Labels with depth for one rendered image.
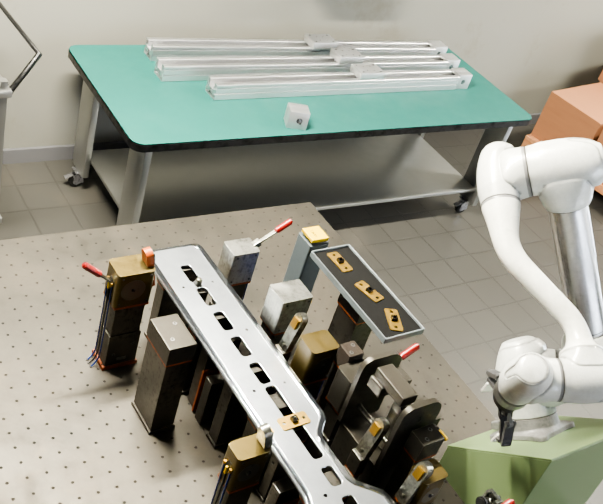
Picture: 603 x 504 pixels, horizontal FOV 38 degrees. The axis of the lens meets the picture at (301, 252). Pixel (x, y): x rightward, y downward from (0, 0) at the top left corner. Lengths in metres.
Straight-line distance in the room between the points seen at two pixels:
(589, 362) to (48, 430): 1.39
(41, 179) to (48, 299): 1.80
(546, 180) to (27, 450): 1.49
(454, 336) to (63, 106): 2.23
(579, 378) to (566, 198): 0.48
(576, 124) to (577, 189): 3.69
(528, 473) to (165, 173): 2.59
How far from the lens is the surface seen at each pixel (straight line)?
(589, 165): 2.31
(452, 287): 4.66
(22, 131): 4.59
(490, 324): 4.54
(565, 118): 6.04
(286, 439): 2.18
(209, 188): 4.38
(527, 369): 2.04
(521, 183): 2.31
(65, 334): 2.73
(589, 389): 2.12
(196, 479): 2.44
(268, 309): 2.44
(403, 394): 2.13
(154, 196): 4.23
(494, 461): 2.52
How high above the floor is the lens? 2.60
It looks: 35 degrees down
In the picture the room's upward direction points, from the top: 19 degrees clockwise
